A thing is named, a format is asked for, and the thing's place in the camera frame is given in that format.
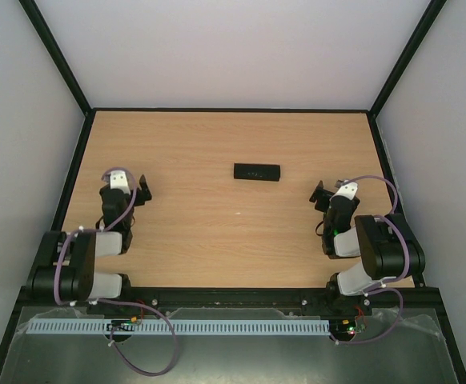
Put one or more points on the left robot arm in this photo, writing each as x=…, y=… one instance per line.
x=64, y=271

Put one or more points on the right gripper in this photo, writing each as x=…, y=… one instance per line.
x=321, y=196

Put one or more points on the metal plate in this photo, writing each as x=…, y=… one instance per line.
x=390, y=348

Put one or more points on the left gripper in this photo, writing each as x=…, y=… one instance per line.
x=141, y=198

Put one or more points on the black mounting rail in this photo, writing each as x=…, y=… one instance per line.
x=299, y=302

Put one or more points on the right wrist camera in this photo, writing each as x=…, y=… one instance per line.
x=346, y=189

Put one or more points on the black glasses case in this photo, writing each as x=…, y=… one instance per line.
x=257, y=172

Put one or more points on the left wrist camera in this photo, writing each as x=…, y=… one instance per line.
x=118, y=180

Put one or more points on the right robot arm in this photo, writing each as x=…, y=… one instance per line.
x=387, y=249

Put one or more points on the black aluminium frame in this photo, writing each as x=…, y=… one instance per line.
x=37, y=20

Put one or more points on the light blue cable duct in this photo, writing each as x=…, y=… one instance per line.
x=82, y=326

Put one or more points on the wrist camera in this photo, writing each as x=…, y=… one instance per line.
x=346, y=189
x=118, y=180

